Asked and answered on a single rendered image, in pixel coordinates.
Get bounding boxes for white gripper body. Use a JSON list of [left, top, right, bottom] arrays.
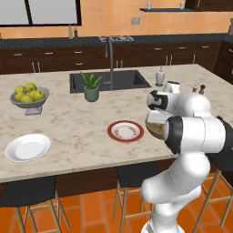
[[147, 109, 171, 122]]

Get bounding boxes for olive brown bowl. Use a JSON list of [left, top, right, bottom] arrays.
[[144, 116, 167, 141]]

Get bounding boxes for grey fruit bowl on stand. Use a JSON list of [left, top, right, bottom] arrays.
[[9, 86, 50, 117]]

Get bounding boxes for red rimmed plate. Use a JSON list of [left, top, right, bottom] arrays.
[[106, 119, 146, 143]]

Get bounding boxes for white soap dispenser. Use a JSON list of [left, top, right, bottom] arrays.
[[155, 66, 167, 87]]

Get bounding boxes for dark sink basin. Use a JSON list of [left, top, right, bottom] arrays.
[[69, 69, 152, 95]]

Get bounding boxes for black stool with wooden legs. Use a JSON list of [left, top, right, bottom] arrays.
[[0, 175, 71, 233], [112, 161, 162, 233], [193, 168, 233, 233]]

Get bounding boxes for grey tap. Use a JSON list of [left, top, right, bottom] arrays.
[[105, 35, 116, 91]]

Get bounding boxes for potted green plant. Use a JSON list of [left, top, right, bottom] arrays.
[[79, 71, 104, 103]]

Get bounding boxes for dark brown side cupboards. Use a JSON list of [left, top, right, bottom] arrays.
[[213, 40, 233, 86]]

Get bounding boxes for hob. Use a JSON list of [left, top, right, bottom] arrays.
[[97, 35, 135, 43]]

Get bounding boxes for brown island base panel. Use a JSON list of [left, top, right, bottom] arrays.
[[55, 166, 120, 198]]

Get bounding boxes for dark brown base cupboards run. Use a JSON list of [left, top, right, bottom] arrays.
[[0, 40, 223, 76]]

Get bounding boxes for pale bottle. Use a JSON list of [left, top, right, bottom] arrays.
[[67, 24, 75, 40]]

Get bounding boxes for yellow green fruit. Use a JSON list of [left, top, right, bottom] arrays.
[[32, 90, 46, 103], [25, 82, 38, 94], [14, 91, 26, 103], [14, 85, 27, 95], [20, 94, 35, 105]]

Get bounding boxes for white plate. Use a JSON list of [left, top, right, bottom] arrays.
[[4, 133, 52, 164]]

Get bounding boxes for window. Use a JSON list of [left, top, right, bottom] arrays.
[[0, 0, 83, 28]]

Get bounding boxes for wall socket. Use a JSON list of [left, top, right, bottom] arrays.
[[130, 16, 141, 26]]

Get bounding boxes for dark wall shelf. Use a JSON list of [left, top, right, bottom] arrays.
[[139, 7, 195, 14]]

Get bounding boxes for dark brown wall cupboard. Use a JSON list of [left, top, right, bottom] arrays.
[[184, 0, 233, 13]]

